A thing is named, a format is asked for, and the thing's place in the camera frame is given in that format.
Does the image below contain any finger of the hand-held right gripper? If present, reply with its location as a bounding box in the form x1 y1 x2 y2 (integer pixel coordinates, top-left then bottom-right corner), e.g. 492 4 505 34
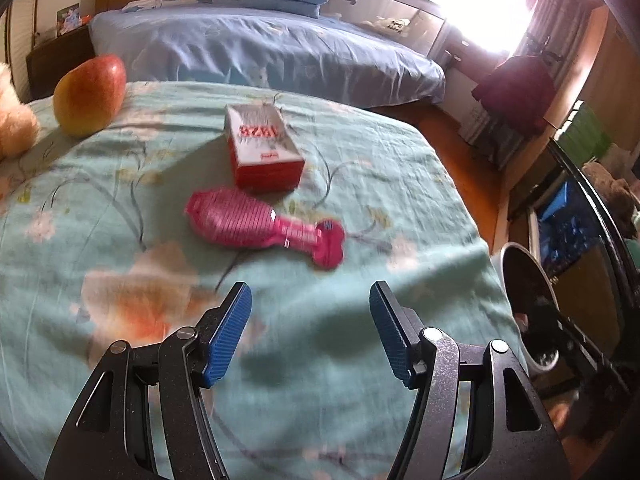
527 294 588 348

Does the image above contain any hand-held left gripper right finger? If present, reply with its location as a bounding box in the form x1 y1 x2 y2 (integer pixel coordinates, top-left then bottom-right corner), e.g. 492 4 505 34
369 280 571 480

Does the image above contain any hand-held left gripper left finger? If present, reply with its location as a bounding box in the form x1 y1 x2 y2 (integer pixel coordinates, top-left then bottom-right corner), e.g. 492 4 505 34
44 281 253 480

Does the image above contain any round metal trash bin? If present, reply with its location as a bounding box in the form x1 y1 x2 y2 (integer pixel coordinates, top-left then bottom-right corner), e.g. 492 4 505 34
492 241 563 378

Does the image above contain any pink hairbrush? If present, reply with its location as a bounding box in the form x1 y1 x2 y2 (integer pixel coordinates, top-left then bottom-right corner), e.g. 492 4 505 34
185 186 347 273

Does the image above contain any flat television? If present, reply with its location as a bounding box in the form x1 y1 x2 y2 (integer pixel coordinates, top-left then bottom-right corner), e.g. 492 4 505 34
527 137 640 311

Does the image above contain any brown teddy bear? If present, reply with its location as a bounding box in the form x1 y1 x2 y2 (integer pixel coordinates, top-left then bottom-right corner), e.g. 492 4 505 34
582 160 638 231

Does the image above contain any teal floral bedsheet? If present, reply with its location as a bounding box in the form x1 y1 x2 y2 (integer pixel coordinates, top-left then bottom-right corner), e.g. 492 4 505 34
0 80 531 480

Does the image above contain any stack of green boxes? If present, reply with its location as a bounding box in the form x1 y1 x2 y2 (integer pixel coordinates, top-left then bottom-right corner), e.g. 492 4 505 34
565 102 616 153

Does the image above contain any red white cigarette box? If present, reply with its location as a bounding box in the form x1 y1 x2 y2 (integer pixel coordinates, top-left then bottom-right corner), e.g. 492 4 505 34
224 102 307 193

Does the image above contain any dark red coat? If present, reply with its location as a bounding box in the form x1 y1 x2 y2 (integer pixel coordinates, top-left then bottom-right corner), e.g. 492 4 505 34
472 55 556 136

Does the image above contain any red-yellow mango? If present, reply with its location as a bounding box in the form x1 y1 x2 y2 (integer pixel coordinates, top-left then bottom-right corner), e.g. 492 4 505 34
53 54 127 138

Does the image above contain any bed with blue sheet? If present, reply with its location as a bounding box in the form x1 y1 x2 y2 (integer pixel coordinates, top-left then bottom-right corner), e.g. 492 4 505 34
89 7 447 111

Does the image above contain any cream teddy bear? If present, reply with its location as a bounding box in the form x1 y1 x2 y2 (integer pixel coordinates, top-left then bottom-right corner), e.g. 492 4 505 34
0 62 41 161

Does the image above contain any white plush toy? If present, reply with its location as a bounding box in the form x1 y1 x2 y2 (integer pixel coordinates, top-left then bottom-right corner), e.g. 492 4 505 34
362 15 413 38

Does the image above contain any dark wooden nightstand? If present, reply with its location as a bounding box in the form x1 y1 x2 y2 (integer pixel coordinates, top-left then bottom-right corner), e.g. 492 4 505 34
25 25 98 103

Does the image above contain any photo frame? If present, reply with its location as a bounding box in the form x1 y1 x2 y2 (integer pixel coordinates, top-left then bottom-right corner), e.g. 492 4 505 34
56 4 83 37

